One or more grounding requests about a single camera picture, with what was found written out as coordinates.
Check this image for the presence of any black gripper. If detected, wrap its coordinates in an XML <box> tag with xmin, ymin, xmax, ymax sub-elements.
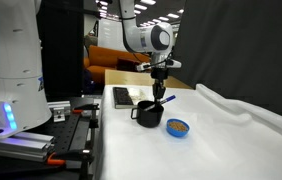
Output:
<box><xmin>151</xmin><ymin>68</ymin><xmax>168</xmax><ymax>102</ymax></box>

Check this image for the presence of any grey pen with blue cap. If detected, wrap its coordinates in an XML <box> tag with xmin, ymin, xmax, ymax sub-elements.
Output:
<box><xmin>144</xmin><ymin>94</ymin><xmax>177</xmax><ymax>112</ymax></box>

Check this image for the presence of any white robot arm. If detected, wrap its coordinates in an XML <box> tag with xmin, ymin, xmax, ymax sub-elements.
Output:
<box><xmin>0</xmin><ymin>0</ymin><xmax>181</xmax><ymax>139</ymax></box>

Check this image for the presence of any blue bowl of cereal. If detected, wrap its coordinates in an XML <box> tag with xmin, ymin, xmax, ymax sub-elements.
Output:
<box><xmin>166</xmin><ymin>119</ymin><xmax>190</xmax><ymax>137</ymax></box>

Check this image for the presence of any white tablecloth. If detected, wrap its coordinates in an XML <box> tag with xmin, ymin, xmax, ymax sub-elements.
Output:
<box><xmin>97</xmin><ymin>85</ymin><xmax>282</xmax><ymax>180</ymax></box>

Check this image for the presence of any orange sofa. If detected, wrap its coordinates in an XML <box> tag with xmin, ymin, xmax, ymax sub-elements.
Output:
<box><xmin>83</xmin><ymin>45</ymin><xmax>150</xmax><ymax>84</ymax></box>

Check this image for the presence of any white whiteboard panel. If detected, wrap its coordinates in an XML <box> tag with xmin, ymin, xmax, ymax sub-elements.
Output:
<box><xmin>98</xmin><ymin>19</ymin><xmax>126</xmax><ymax>51</ymax></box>

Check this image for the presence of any dark grey curtain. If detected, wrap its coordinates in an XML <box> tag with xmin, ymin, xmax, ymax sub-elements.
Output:
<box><xmin>172</xmin><ymin>0</ymin><xmax>282</xmax><ymax>115</ymax></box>

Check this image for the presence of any black perforated mounting board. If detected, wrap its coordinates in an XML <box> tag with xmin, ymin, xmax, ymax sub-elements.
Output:
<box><xmin>31</xmin><ymin>114</ymin><xmax>88</xmax><ymax>152</ymax></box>

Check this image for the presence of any black cup with handle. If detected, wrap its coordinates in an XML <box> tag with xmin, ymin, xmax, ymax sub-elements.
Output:
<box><xmin>130</xmin><ymin>101</ymin><xmax>164</xmax><ymax>128</ymax></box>

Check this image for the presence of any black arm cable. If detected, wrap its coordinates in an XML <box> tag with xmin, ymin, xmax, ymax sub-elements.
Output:
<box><xmin>132</xmin><ymin>49</ymin><xmax>175</xmax><ymax>73</ymax></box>

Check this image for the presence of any orange handled clamp far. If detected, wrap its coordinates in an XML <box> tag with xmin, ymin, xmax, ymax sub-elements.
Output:
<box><xmin>72</xmin><ymin>103</ymin><xmax>99</xmax><ymax>129</ymax></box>

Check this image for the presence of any orange handled clamp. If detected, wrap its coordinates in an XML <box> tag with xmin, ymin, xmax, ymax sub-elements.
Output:
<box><xmin>46</xmin><ymin>149</ymin><xmax>94</xmax><ymax>180</ymax></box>
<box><xmin>72</xmin><ymin>103</ymin><xmax>99</xmax><ymax>129</ymax></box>

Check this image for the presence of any small aluminium bracket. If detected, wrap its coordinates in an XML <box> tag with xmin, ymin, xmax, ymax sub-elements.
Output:
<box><xmin>48</xmin><ymin>101</ymin><xmax>71</xmax><ymax>123</ymax></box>

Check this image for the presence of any orange handled clamp near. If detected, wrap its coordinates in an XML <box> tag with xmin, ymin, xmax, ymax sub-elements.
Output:
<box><xmin>46</xmin><ymin>149</ymin><xmax>94</xmax><ymax>180</ymax></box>

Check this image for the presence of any aluminium extrusion rail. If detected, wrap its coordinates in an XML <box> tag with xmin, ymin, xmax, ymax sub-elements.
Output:
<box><xmin>0</xmin><ymin>132</ymin><xmax>55</xmax><ymax>162</ymax></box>

